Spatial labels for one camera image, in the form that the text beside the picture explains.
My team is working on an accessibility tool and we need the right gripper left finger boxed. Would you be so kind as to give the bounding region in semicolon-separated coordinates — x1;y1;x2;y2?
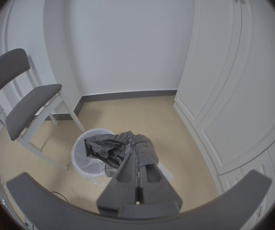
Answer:
96;150;139;213

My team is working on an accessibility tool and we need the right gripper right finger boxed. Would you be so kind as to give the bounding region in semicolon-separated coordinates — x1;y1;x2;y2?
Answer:
137;163;183;212

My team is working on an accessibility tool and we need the black plastic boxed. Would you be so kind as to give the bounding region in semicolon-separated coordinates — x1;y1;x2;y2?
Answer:
84;132;159;178

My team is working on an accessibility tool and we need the white trash bin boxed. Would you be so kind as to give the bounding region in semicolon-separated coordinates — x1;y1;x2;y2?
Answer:
71;128;115;180

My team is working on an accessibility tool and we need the grey and white chair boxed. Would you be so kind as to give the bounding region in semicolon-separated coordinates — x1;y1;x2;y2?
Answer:
0;48;86;171

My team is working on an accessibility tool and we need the white wardrobe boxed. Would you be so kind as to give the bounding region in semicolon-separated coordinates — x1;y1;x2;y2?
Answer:
173;0;275;230

